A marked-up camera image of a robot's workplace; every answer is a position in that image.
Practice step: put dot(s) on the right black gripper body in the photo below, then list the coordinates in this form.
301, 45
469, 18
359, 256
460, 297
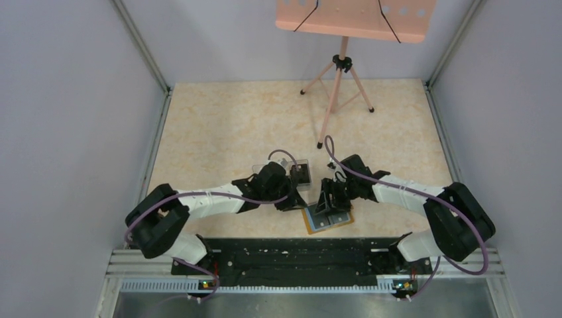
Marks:
342, 193

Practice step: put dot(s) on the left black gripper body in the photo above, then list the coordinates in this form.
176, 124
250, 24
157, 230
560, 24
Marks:
283, 189

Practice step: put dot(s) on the orange leather card holder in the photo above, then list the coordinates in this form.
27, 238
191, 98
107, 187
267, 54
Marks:
307, 226

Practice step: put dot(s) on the clear plastic card box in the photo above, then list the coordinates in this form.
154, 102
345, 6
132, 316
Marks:
287, 164

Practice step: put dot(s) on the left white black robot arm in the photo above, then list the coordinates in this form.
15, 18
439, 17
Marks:
156, 224

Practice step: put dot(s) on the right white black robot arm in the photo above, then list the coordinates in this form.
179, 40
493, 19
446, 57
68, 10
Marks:
458, 224

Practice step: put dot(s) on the pink music stand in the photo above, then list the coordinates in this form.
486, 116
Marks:
401, 21

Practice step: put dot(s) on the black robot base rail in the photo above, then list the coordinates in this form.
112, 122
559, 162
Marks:
309, 262

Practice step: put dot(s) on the white slotted cable duct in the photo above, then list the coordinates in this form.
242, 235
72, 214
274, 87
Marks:
203, 287

